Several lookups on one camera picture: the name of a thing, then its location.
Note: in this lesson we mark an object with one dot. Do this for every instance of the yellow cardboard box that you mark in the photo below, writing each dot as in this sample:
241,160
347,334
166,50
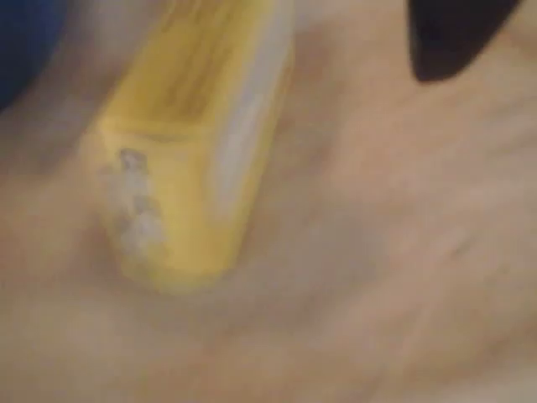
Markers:
189,176

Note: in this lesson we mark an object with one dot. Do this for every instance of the dark blue object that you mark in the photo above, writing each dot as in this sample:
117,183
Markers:
29,42

